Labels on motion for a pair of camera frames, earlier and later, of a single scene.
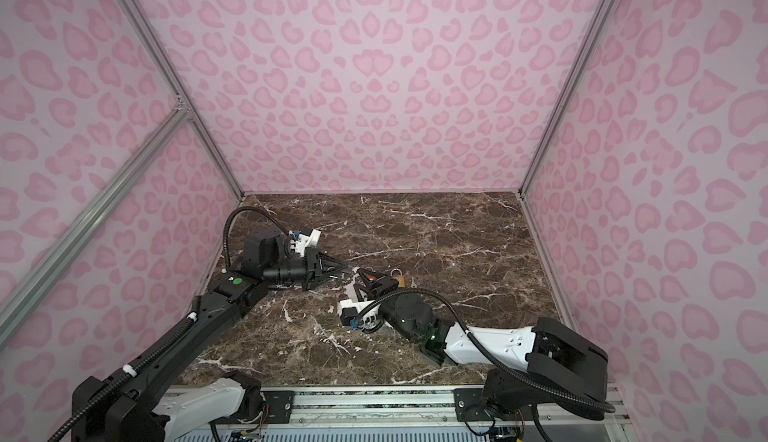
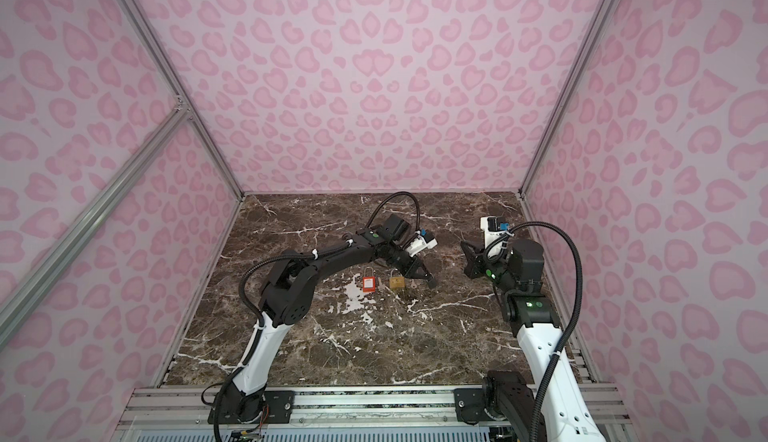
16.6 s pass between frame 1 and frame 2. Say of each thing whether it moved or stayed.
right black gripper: moved
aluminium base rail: stayed
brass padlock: stayed
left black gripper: moved
